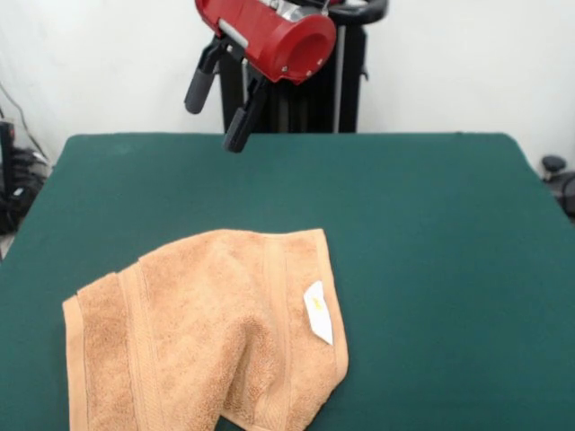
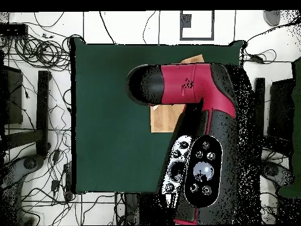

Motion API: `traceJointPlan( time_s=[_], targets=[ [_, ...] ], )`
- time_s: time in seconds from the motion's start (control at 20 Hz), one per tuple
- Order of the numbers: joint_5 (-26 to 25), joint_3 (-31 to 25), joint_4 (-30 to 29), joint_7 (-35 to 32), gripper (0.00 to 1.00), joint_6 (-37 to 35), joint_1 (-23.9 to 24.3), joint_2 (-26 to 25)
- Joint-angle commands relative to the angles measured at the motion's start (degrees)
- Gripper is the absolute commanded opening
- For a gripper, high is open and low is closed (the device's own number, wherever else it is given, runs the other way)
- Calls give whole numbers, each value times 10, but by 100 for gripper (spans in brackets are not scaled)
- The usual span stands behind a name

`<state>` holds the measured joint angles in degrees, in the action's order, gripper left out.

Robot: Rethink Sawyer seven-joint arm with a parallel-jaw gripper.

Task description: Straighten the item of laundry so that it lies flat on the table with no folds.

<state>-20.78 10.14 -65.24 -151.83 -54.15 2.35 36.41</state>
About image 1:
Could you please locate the dark green table cloth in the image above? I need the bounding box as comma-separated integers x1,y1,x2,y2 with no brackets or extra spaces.
0,132,575,431

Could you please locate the black equipment with cables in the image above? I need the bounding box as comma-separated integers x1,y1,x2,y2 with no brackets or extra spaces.
0,119,50,235

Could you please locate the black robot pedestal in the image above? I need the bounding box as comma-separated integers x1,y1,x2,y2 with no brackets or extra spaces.
210,0,388,135

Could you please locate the tan terry towel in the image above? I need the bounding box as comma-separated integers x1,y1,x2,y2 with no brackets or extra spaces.
61,227,350,431

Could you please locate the black office chair part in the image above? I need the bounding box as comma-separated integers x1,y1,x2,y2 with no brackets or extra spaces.
541,154,575,212

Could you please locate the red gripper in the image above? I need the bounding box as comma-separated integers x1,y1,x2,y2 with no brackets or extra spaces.
183,0,338,154

